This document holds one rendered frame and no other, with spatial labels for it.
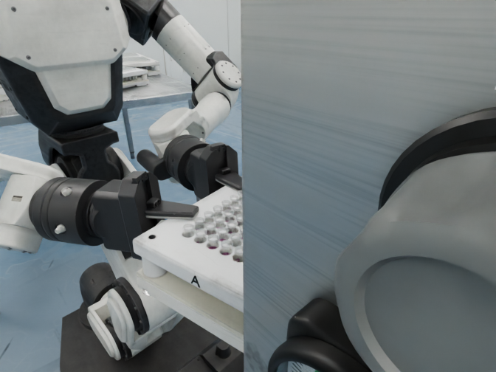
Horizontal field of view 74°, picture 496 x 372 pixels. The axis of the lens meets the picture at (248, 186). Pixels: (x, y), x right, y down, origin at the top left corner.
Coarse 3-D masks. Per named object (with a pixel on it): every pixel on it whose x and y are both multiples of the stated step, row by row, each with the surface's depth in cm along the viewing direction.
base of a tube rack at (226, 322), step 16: (144, 288) 38; (160, 288) 36; (176, 288) 36; (192, 288) 36; (176, 304) 35; (192, 304) 34; (208, 304) 34; (224, 304) 34; (192, 320) 35; (208, 320) 33; (224, 320) 32; (240, 320) 32; (224, 336) 33; (240, 336) 31
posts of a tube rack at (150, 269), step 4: (144, 260) 36; (144, 264) 37; (148, 264) 36; (152, 264) 36; (144, 268) 37; (148, 268) 37; (152, 268) 37; (156, 268) 37; (160, 268) 37; (144, 272) 38; (148, 272) 37; (152, 272) 37; (156, 272) 37; (160, 272) 37; (164, 272) 38; (148, 276) 37; (152, 276) 37; (156, 276) 37; (160, 276) 38
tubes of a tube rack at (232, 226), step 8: (232, 208) 41; (240, 208) 41; (216, 216) 39; (224, 216) 40; (232, 216) 40; (240, 216) 40; (208, 224) 38; (216, 224) 38; (224, 224) 39; (232, 224) 39; (240, 224) 39; (208, 232) 37; (224, 232) 36; (232, 232) 36; (240, 232) 37; (232, 240) 35; (240, 240) 35
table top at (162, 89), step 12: (156, 84) 166; (168, 84) 166; (180, 84) 166; (132, 96) 143; (144, 96) 143; (156, 96) 143; (168, 96) 146; (180, 96) 149; (0, 108) 125; (12, 108) 125; (0, 120) 116; (12, 120) 118; (24, 120) 120
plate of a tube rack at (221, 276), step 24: (216, 192) 47; (144, 240) 36; (168, 240) 36; (192, 240) 36; (168, 264) 34; (192, 264) 33; (216, 264) 33; (240, 264) 33; (216, 288) 31; (240, 288) 30
